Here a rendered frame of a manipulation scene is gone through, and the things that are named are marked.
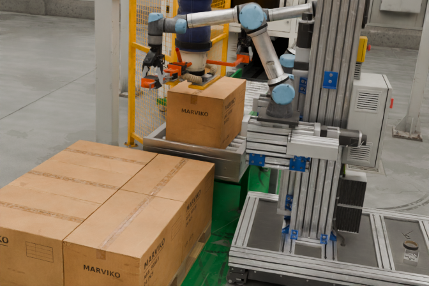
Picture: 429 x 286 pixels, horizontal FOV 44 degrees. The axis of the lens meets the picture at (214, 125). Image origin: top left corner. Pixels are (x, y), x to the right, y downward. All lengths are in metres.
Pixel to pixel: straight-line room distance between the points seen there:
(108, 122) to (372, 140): 2.39
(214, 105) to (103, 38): 1.35
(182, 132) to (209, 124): 0.21
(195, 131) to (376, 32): 8.91
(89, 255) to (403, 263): 1.81
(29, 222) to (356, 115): 1.81
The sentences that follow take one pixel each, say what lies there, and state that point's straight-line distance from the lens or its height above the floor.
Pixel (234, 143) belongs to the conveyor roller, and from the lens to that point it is 3.85.
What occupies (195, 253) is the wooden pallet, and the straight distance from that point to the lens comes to 3.52.
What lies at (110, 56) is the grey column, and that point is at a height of 0.98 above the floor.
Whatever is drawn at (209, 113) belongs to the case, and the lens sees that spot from 3.55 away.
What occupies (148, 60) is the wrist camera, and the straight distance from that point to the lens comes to 2.71.
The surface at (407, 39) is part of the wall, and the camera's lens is 12.28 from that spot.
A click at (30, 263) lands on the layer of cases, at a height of 0.37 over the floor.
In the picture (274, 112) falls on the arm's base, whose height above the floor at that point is 1.06.
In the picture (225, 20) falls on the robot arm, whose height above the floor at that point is 1.53.
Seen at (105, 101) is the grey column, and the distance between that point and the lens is 4.60.
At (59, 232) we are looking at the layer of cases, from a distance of 2.73.
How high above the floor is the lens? 1.91
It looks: 19 degrees down
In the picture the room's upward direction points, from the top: 4 degrees clockwise
